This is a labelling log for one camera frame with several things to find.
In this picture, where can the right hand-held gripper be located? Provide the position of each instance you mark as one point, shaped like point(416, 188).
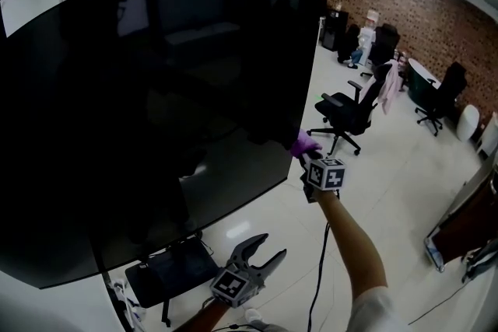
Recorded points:
point(327, 175)

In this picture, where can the large black TV screen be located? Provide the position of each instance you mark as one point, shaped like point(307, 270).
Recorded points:
point(155, 109)

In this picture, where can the black cabinet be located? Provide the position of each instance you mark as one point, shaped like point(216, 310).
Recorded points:
point(334, 29)

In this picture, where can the round table with green base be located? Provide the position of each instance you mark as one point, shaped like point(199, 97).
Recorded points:
point(418, 83)

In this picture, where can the pink garment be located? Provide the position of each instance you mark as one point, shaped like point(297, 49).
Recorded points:
point(389, 89)

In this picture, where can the black television stand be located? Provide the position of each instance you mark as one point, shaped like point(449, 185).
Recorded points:
point(175, 276)

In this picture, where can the white water dispenser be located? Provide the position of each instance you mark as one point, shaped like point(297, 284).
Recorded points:
point(371, 17)

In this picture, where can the person's right forearm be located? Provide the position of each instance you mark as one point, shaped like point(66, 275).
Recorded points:
point(350, 241)

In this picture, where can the person's left forearm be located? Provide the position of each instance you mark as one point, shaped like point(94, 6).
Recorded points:
point(210, 316)

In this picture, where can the purple microfibre cloth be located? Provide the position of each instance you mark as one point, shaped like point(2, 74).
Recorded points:
point(305, 142)

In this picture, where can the person's white shoe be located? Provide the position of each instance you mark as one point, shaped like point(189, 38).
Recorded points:
point(253, 315)

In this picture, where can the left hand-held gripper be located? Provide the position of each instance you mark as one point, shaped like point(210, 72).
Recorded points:
point(233, 285)

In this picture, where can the dark wooden desk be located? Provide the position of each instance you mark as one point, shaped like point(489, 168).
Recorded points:
point(463, 221)

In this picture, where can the white bin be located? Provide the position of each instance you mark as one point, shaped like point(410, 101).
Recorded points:
point(467, 122)

